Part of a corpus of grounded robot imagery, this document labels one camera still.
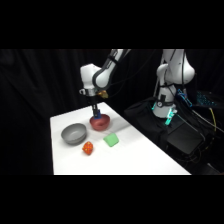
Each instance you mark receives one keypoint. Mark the tan wrist camera mount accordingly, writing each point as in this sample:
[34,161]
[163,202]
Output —
[103,94]

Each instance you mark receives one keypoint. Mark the teal lit device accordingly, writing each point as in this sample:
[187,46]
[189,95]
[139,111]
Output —
[205,99]

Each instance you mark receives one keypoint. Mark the orange spotted die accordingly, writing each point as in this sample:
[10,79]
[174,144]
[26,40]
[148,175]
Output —
[88,148]

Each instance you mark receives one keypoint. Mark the blue electronics board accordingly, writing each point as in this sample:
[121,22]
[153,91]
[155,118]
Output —
[184,96]

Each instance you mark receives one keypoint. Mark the grey bowl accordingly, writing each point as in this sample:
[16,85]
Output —
[73,133]

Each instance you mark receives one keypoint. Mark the black curtain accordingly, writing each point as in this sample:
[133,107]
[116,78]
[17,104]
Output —
[33,100]

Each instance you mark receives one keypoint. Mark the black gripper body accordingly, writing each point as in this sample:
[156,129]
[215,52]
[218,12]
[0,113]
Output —
[94,100]

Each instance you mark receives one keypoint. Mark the green wedge block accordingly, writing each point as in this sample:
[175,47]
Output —
[111,139]

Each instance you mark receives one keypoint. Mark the black robot stand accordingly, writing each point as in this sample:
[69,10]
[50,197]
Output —
[146,123]

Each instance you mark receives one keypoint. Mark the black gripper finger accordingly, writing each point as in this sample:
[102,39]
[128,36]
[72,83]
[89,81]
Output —
[94,110]
[98,110]

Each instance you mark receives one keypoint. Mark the pink bowl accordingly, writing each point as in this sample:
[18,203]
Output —
[100,124]

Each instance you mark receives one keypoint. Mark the blue cube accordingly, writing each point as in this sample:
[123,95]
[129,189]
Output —
[97,116]

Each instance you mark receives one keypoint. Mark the green base light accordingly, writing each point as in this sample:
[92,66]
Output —
[170,116]

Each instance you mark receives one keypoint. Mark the black box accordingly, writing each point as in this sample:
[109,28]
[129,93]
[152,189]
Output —
[185,138]

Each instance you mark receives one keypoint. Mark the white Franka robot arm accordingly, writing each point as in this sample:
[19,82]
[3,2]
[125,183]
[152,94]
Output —
[89,76]

